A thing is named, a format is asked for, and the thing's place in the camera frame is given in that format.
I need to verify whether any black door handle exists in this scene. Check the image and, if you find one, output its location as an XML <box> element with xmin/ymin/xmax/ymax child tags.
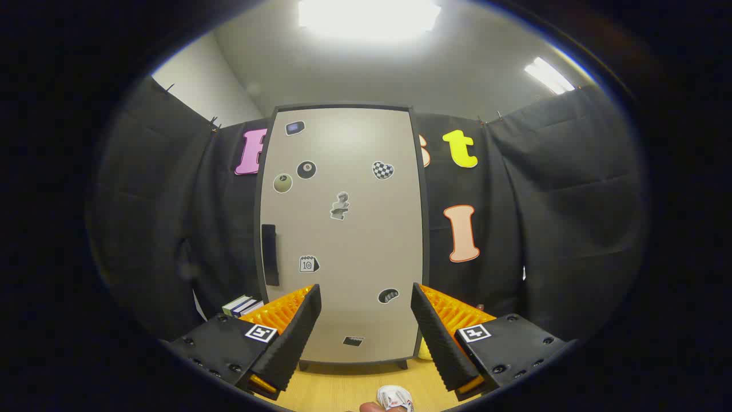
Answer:
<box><xmin>261</xmin><ymin>224</ymin><xmax>280</xmax><ymax>287</ymax></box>

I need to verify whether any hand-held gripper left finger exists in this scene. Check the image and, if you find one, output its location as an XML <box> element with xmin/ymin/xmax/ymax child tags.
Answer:
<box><xmin>163</xmin><ymin>284</ymin><xmax>322</xmax><ymax>401</ymax></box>

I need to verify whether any large ceiling light panel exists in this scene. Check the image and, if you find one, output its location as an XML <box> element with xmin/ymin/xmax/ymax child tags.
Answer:
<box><xmin>297</xmin><ymin>0</ymin><xmax>442</xmax><ymax>41</ymax></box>

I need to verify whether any white shoe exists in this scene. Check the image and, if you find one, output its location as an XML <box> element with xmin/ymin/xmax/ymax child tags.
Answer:
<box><xmin>376</xmin><ymin>385</ymin><xmax>414</xmax><ymax>411</ymax></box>

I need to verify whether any dark grey shoe cabinet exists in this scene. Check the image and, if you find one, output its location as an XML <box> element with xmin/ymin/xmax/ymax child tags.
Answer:
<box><xmin>253</xmin><ymin>103</ymin><xmax>431</xmax><ymax>371</ymax></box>

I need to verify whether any black backdrop cloth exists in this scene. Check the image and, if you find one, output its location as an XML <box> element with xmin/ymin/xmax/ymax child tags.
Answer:
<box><xmin>86</xmin><ymin>74</ymin><xmax>650</xmax><ymax>344</ymax></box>

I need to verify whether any beige shoe cabinet door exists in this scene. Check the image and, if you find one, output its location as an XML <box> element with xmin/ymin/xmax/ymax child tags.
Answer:
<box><xmin>260</xmin><ymin>108</ymin><xmax>424</xmax><ymax>364</ymax></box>

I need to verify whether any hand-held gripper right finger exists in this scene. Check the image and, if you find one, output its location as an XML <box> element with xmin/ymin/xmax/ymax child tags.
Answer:
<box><xmin>411</xmin><ymin>282</ymin><xmax>572</xmax><ymax>401</ymax></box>

